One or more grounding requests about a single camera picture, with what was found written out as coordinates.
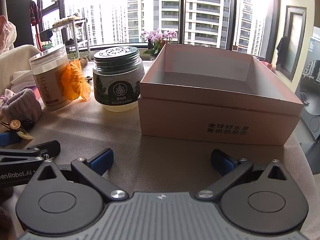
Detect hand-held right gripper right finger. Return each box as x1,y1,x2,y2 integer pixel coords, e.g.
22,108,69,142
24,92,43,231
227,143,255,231
195,149,288,202

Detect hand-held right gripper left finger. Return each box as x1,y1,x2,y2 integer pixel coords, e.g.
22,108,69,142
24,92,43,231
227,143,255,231
37,148,129,203

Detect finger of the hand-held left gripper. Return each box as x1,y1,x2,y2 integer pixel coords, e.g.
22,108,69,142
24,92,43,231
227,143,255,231
0,132,23,147
0,140,61,166

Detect pink cardboard box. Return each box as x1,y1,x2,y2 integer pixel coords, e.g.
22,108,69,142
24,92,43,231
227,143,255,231
137,43,304,146

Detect beige tablecloth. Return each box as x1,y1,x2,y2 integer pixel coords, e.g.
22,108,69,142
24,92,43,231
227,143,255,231
0,52,316,240

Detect white folded cloth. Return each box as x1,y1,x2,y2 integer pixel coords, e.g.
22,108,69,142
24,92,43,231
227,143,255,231
11,69,38,93

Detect clear plastic powder jar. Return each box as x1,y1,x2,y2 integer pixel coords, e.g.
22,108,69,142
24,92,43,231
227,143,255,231
29,45,73,111

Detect orange fabric flower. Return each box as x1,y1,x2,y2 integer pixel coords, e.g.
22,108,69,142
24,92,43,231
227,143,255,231
61,57,91,102

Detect beige sofa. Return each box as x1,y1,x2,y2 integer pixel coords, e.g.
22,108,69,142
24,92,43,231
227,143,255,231
0,44,42,95

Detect green-lid glass jar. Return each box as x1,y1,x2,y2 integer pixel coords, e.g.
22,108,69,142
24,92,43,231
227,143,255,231
93,46,145,110

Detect pink cloth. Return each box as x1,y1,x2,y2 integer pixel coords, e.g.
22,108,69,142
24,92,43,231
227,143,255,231
0,15,17,54

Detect dark appliance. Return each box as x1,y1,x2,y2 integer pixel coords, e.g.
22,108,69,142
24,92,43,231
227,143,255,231
295,26,320,140

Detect metal rack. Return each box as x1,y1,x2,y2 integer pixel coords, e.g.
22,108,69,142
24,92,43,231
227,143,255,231
52,15,90,55

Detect black hanging cloth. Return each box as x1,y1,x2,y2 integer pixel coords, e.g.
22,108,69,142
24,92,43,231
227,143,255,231
276,36,288,68

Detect dark hanging garment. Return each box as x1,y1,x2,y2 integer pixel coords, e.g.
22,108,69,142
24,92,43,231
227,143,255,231
29,0,43,26

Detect pink orchid plant pot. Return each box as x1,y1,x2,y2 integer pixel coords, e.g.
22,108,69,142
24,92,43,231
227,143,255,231
141,29,178,56

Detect smiley face keychain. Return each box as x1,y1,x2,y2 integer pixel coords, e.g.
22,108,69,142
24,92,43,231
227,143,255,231
0,119,34,140

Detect framed wall mirror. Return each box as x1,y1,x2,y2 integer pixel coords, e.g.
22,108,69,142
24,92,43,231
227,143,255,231
276,6,307,82

